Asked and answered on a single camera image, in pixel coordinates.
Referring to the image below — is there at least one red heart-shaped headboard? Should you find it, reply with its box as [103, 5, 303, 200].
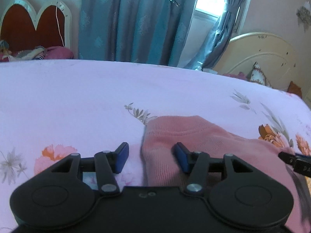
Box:
[1, 0, 72, 52]

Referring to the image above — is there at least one blue tied right curtain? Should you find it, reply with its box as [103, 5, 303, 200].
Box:
[184, 0, 245, 70]

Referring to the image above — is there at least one orange patterned pillow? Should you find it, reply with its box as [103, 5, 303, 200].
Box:
[287, 81, 303, 98]

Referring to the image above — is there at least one floral pink bed sheet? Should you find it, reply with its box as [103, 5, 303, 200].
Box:
[1, 59, 310, 232]

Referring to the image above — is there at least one cream round headboard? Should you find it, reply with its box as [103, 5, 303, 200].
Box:
[213, 32, 297, 90]

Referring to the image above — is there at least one white charging cable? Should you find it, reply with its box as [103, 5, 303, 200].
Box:
[47, 0, 71, 47]

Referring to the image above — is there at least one blue centre curtain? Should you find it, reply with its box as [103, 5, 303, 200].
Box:
[79, 0, 197, 67]

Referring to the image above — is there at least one pink long-sleeve sweater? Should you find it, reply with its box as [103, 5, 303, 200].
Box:
[142, 116, 310, 232]

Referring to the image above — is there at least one pile of clothes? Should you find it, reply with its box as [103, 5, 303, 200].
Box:
[1, 40, 46, 62]

